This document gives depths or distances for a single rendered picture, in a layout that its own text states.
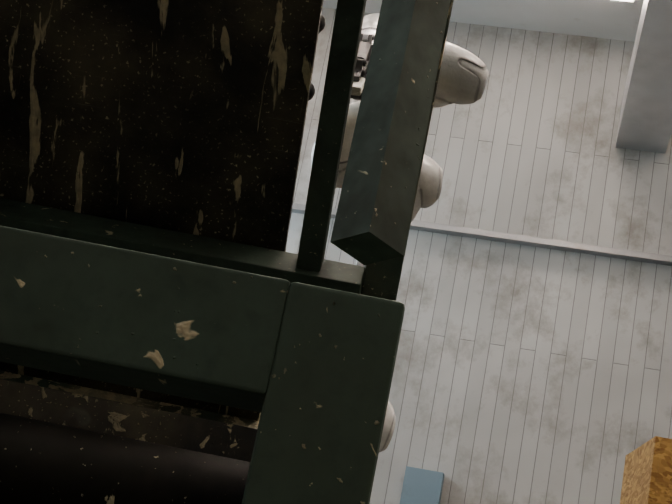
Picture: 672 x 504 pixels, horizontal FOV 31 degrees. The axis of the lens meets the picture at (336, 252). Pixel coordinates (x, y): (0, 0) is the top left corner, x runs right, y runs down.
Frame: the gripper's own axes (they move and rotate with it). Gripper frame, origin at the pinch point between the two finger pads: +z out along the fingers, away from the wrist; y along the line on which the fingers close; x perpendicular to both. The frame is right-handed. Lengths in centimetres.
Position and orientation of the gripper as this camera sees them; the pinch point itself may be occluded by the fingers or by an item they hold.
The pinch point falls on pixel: (354, 85)
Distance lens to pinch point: 215.5
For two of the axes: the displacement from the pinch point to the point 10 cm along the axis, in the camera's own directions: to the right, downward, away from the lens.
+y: -0.9, 9.1, 4.1
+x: -9.9, -1.3, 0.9
